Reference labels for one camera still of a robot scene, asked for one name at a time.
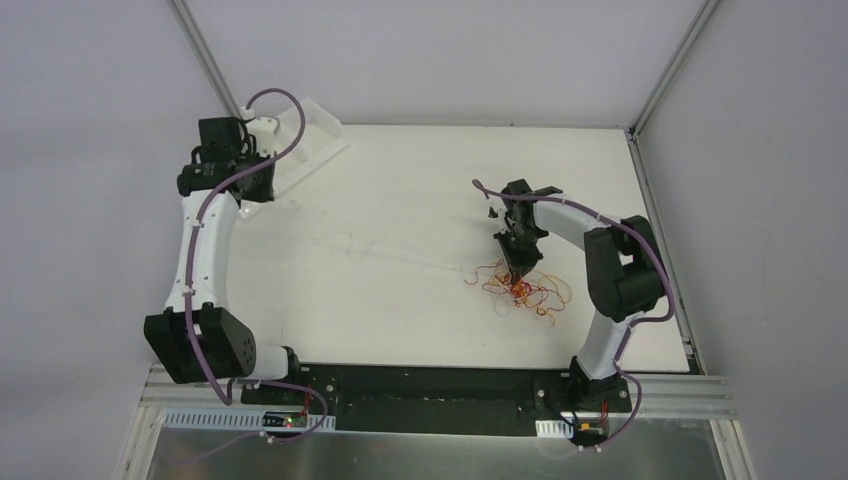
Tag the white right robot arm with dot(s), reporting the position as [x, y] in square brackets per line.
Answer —
[624, 275]

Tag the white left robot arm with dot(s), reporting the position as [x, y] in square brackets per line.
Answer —
[196, 337]

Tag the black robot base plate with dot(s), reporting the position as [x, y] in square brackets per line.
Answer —
[427, 400]

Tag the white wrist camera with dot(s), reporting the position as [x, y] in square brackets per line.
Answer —
[265, 131]
[499, 216]

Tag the left controller board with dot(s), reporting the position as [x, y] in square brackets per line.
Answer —
[281, 420]

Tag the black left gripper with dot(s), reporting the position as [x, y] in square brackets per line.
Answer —
[258, 183]

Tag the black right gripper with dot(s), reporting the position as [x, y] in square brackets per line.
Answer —
[519, 246]

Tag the controller board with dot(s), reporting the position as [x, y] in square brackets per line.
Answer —
[589, 433]
[281, 420]

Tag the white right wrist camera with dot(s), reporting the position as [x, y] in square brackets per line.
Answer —
[499, 216]

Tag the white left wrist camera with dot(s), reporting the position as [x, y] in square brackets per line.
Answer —
[265, 131]

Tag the right controller board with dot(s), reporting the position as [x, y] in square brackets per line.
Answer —
[589, 433]

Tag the aluminium frame rail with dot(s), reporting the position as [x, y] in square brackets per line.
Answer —
[680, 427]

